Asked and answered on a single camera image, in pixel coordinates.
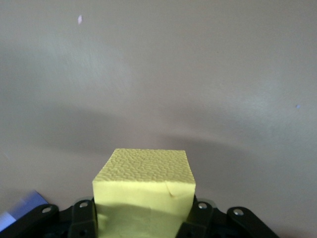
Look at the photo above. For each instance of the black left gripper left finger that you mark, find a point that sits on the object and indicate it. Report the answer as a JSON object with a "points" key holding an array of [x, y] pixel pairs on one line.
{"points": [[79, 220]]}

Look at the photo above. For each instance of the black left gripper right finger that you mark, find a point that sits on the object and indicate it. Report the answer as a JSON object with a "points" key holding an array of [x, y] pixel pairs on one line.
{"points": [[203, 220]]}

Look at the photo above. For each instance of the yellow foam cube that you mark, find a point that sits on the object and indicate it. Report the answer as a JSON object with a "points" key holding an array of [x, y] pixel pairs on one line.
{"points": [[143, 186]]}

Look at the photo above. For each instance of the purple foam cube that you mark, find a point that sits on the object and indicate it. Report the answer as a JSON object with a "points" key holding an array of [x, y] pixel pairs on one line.
{"points": [[27, 203]]}

